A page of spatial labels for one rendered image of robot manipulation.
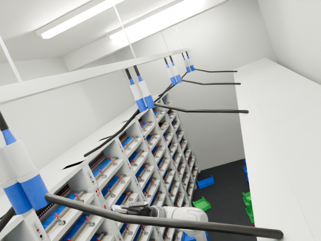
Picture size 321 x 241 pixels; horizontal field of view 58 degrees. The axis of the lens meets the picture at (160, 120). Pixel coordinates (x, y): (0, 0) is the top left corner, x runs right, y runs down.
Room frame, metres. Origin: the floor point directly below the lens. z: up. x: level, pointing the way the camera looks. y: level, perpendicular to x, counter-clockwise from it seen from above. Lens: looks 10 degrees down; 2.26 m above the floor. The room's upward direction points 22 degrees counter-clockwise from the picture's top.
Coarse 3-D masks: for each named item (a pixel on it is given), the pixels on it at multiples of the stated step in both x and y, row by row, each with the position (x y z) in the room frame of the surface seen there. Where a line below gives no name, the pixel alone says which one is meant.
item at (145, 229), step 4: (140, 228) 2.86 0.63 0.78; (144, 228) 2.88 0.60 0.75; (148, 228) 2.87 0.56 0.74; (152, 228) 2.90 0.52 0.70; (140, 232) 2.78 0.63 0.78; (144, 232) 2.77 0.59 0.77; (148, 232) 2.80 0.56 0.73; (136, 236) 2.73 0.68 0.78; (140, 236) 2.75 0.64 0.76; (144, 236) 2.74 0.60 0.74; (148, 236) 2.74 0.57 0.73; (136, 240) 2.67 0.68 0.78; (140, 240) 2.69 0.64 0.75; (144, 240) 2.68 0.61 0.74; (148, 240) 2.73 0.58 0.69
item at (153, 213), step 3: (141, 207) 1.33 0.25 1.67; (144, 207) 1.34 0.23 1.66; (147, 207) 1.33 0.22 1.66; (150, 207) 1.35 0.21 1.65; (153, 207) 1.37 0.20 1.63; (141, 210) 1.31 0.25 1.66; (144, 210) 1.32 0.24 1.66; (147, 210) 1.33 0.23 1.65; (150, 210) 1.34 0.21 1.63; (153, 210) 1.34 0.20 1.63; (138, 213) 1.32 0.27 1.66; (147, 213) 1.34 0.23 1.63; (150, 213) 1.33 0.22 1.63; (153, 213) 1.33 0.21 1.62; (147, 216) 1.33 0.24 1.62; (150, 216) 1.32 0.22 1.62; (153, 216) 1.33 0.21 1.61
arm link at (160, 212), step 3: (156, 207) 1.37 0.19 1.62; (159, 207) 1.39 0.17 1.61; (162, 207) 1.41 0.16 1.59; (156, 210) 1.36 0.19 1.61; (159, 210) 1.36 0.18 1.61; (162, 210) 1.37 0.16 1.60; (156, 213) 1.35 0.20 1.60; (159, 213) 1.35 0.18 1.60; (162, 213) 1.36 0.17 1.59; (165, 213) 1.37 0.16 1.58; (156, 216) 1.34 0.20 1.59; (159, 216) 1.34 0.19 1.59; (162, 216) 1.35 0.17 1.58; (165, 216) 1.36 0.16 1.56
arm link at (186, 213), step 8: (176, 208) 1.38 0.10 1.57; (184, 208) 1.33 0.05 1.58; (192, 208) 1.31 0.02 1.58; (176, 216) 1.32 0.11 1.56; (184, 216) 1.29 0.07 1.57; (192, 216) 1.26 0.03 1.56; (200, 216) 1.25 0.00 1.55; (192, 232) 1.27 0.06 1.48; (200, 232) 1.28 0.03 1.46; (200, 240) 1.31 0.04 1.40
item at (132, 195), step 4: (128, 188) 2.94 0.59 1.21; (132, 188) 2.93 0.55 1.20; (136, 188) 2.92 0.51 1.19; (124, 192) 2.96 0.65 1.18; (128, 192) 2.91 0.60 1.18; (132, 192) 2.91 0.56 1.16; (136, 192) 2.92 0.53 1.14; (120, 196) 2.86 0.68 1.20; (124, 196) 2.85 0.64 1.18; (128, 196) 2.77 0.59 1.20; (132, 196) 2.86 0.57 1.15; (136, 196) 2.85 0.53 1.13; (120, 200) 2.77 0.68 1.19; (124, 200) 2.75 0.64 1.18; (128, 200) 2.77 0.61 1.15; (132, 200) 2.76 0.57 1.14; (136, 200) 2.84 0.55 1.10; (116, 204) 2.71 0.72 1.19; (120, 204) 2.70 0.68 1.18; (124, 204) 2.70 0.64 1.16; (120, 224) 2.40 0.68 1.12; (120, 228) 2.39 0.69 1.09
